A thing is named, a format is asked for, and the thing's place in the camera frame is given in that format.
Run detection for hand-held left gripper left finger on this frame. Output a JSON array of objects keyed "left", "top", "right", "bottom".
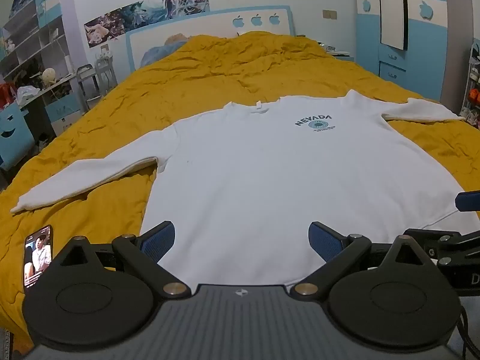
[{"left": 52, "top": 220, "right": 192, "bottom": 299}]

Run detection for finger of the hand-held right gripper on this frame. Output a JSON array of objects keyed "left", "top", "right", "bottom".
[
  {"left": 405, "top": 228, "right": 480, "bottom": 257},
  {"left": 454, "top": 191, "right": 480, "bottom": 213}
]

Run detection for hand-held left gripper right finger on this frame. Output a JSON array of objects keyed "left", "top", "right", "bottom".
[{"left": 290, "top": 220, "right": 436, "bottom": 301}]

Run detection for white long-sleeve sweatshirt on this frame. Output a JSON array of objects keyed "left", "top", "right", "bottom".
[{"left": 10, "top": 89, "right": 480, "bottom": 289}]

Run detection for storage rack with orange items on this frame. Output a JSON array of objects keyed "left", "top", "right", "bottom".
[{"left": 459, "top": 39, "right": 480, "bottom": 129}]

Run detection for black smartphone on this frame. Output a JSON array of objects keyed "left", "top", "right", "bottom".
[{"left": 23, "top": 225, "right": 54, "bottom": 294}]

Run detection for blue and white wardrobe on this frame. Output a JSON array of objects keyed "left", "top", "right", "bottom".
[{"left": 352, "top": 0, "right": 480, "bottom": 106}]

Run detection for blue and white desk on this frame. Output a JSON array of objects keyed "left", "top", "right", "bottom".
[{"left": 0, "top": 74, "right": 84, "bottom": 170}]

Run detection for white trolley rack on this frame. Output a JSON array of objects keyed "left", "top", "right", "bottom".
[{"left": 76, "top": 45, "right": 118, "bottom": 110}]

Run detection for yellow bed blanket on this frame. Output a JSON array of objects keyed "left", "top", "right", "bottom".
[{"left": 0, "top": 31, "right": 480, "bottom": 350}]

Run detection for bedside table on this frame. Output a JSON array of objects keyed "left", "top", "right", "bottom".
[{"left": 319, "top": 43, "right": 355, "bottom": 63}]

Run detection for blue pillow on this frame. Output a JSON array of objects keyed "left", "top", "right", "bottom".
[{"left": 140, "top": 41, "right": 188, "bottom": 67}]

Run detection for black-framed mirror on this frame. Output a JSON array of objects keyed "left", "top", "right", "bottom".
[{"left": 376, "top": 0, "right": 409, "bottom": 51}]

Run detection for white and blue headboard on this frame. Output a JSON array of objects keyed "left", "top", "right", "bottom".
[{"left": 125, "top": 5, "right": 295, "bottom": 73}]

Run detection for white shelf unit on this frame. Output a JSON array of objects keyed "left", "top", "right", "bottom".
[{"left": 0, "top": 0, "right": 76, "bottom": 85}]

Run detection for black cable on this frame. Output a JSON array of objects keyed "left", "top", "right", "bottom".
[{"left": 456, "top": 295, "right": 474, "bottom": 360}]

